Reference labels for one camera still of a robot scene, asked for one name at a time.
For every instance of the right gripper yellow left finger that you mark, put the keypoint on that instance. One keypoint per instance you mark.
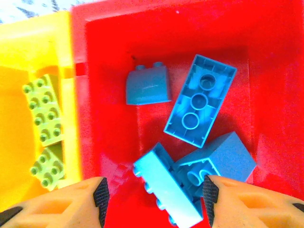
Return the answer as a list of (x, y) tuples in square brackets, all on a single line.
[(59, 206)]

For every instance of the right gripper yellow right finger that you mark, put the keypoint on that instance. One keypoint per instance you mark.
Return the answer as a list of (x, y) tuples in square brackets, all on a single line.
[(249, 206)]

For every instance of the green two-by-two lego brick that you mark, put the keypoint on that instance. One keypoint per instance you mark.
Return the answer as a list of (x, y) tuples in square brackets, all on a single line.
[(47, 166)]

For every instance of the blue short lego brick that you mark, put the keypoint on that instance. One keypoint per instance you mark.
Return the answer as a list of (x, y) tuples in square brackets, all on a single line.
[(230, 154)]

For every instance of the light blue two-by-four lego brick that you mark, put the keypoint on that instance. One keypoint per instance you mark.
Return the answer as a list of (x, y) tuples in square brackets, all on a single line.
[(166, 185)]

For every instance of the green two-by-four lego brick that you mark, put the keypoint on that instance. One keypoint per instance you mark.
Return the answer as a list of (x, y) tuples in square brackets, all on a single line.
[(44, 107)]

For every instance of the blue sloped lego brick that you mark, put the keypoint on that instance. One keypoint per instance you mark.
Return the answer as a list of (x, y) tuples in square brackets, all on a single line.
[(147, 88)]

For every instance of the yellow plastic bin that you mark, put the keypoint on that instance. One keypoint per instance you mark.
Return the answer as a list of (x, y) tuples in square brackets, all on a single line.
[(14, 130)]

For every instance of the red plastic bin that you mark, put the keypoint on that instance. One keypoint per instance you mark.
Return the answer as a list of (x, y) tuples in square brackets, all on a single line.
[(273, 71)]

